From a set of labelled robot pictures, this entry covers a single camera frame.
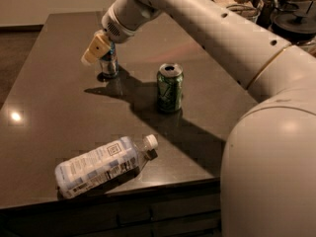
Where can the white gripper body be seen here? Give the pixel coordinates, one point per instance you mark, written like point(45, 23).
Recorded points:
point(116, 30)

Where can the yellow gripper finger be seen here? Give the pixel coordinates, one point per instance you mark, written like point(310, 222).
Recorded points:
point(99, 46)

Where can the blue silver redbull can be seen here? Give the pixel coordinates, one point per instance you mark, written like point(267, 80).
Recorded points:
point(109, 63)

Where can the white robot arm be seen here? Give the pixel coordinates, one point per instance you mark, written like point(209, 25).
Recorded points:
point(268, 170)

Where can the green LaCroix can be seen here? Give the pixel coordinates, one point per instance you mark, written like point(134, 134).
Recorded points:
point(170, 79)

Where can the clear plastic water bottle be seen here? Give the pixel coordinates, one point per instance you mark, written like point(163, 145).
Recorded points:
point(81, 174)

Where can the black pot with lid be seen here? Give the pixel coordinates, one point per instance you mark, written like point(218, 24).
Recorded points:
point(295, 27)

